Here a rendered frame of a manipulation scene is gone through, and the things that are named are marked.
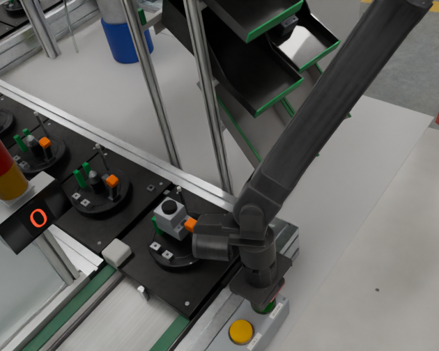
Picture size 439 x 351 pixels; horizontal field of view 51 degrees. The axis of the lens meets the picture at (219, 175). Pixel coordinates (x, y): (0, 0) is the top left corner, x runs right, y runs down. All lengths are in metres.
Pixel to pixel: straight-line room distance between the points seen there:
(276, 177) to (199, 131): 0.76
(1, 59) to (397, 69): 2.21
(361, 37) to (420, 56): 2.65
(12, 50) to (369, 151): 1.36
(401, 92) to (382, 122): 1.55
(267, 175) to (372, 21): 0.23
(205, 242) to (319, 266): 0.40
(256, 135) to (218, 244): 0.37
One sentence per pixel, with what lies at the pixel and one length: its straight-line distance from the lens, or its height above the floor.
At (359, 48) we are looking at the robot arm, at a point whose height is 1.44.
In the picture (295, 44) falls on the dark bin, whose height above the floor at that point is 1.21.
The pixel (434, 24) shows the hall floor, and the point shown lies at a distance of 3.57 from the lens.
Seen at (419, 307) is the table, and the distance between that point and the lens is 1.03.
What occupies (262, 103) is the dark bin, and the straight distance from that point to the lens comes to 0.90.
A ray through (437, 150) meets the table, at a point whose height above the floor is 0.86.
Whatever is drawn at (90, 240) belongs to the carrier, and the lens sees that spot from 1.05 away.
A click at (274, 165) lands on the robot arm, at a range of 0.64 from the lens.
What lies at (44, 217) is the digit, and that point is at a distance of 0.82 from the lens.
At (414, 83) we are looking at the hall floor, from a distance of 3.00.
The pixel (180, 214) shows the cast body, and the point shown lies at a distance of 0.89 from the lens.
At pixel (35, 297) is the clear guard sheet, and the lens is 1.00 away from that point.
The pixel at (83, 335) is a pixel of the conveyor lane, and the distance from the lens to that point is 1.01.
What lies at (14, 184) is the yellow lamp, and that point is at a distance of 0.76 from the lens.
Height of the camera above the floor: 1.76
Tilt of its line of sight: 46 degrees down
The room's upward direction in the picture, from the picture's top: 12 degrees counter-clockwise
